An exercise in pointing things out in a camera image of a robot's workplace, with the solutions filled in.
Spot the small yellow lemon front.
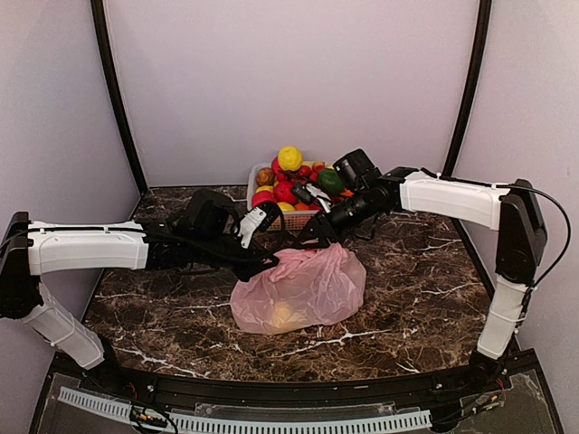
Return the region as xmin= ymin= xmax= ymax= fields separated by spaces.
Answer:
xmin=277 ymin=202 xmax=296 ymax=212

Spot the pink fruit front left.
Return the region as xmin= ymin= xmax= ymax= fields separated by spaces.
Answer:
xmin=252 ymin=191 xmax=277 ymax=208

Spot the right black frame post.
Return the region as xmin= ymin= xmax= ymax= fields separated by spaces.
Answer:
xmin=442 ymin=0 xmax=492 ymax=175

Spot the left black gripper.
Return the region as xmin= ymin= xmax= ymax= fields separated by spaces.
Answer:
xmin=191 ymin=233 xmax=280 ymax=282

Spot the pink fruit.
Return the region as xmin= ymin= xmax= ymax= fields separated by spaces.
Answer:
xmin=271 ymin=157 xmax=283 ymax=176
xmin=252 ymin=191 xmax=277 ymax=208

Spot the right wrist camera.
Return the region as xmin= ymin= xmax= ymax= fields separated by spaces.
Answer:
xmin=290 ymin=183 xmax=333 ymax=213

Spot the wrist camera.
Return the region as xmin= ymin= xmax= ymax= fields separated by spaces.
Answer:
xmin=290 ymin=183 xmax=333 ymax=213
xmin=237 ymin=202 xmax=282 ymax=249

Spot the red apple centre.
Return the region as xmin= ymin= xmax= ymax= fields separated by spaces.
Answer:
xmin=273 ymin=181 xmax=299 ymax=205

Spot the black front rail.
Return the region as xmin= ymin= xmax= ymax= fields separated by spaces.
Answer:
xmin=52 ymin=350 xmax=539 ymax=419

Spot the left black frame post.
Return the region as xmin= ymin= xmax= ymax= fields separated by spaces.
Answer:
xmin=90 ymin=0 xmax=148 ymax=196

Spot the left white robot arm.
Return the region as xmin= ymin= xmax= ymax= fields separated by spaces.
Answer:
xmin=1 ymin=211 xmax=279 ymax=394

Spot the pink fruit back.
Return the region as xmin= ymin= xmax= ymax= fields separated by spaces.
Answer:
xmin=271 ymin=157 xmax=283 ymax=176

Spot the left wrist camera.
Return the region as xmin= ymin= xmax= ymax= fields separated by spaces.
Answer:
xmin=237 ymin=202 xmax=282 ymax=249

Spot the yellow fruit left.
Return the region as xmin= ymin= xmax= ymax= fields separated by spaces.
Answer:
xmin=255 ymin=185 xmax=274 ymax=193

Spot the green lime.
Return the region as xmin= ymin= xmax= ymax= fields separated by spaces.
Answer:
xmin=317 ymin=169 xmax=345 ymax=195

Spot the large yellow lemon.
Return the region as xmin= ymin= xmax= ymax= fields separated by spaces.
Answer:
xmin=277 ymin=146 xmax=303 ymax=172

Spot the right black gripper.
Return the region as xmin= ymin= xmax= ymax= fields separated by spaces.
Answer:
xmin=293 ymin=186 xmax=382 ymax=247

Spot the white plastic basket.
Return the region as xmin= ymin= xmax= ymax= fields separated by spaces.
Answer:
xmin=246 ymin=162 xmax=345 ymax=231

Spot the pink plastic bag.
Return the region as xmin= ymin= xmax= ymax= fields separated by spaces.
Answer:
xmin=230 ymin=243 xmax=366 ymax=335

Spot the black frame post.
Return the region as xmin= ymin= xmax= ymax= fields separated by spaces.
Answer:
xmin=442 ymin=0 xmax=492 ymax=175
xmin=90 ymin=0 xmax=148 ymax=196

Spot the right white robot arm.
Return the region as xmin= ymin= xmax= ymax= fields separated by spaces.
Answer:
xmin=291 ymin=167 xmax=547 ymax=392

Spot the white cable duct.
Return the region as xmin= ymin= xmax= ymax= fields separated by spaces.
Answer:
xmin=58 ymin=387 xmax=432 ymax=434

